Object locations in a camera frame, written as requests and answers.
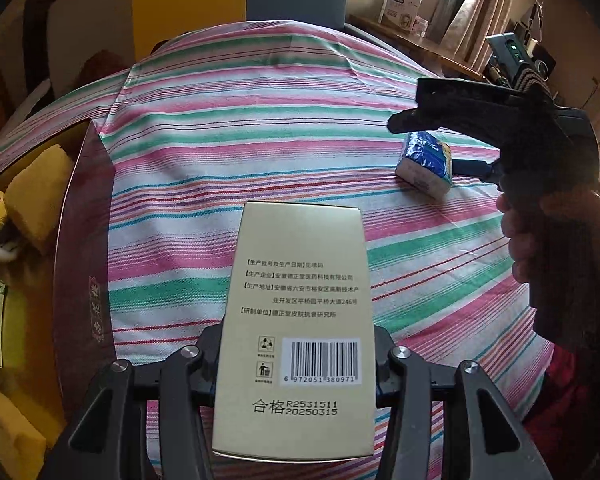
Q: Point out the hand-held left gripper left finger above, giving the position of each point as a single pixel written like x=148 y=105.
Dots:
x=207 y=350

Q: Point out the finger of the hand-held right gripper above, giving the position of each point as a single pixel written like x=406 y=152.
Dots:
x=480 y=167
x=460 y=97

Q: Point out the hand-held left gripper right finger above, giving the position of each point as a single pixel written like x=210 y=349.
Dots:
x=382 y=360

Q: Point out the blue tissue packet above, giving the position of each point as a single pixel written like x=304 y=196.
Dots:
x=425 y=165

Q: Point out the beige cardboard box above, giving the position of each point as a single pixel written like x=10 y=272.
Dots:
x=295 y=240

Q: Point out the gold tin box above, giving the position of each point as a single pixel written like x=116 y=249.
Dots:
x=87 y=240

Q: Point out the yellow sponge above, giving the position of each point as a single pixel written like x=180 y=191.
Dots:
x=42 y=190
x=10 y=430

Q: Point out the person's right hand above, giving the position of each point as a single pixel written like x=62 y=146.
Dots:
x=522 y=240

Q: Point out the wooden windowsill shelf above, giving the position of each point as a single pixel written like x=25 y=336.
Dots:
x=430 y=50

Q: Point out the small pink jar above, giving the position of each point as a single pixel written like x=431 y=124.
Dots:
x=421 y=26

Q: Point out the patterned curtain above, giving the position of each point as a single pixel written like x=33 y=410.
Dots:
x=475 y=10

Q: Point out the black stereo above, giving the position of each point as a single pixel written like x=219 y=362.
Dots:
x=542 y=57

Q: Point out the white printed box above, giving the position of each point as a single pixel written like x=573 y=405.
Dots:
x=400 y=10

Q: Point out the striped tablecloth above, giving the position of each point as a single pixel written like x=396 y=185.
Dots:
x=280 y=125

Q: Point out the grey yellow blue chair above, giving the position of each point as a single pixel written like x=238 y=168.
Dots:
x=205 y=0

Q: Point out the dark red cloth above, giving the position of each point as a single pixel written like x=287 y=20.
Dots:
x=105 y=67

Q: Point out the black rolled mat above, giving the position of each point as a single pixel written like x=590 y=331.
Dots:
x=40 y=35

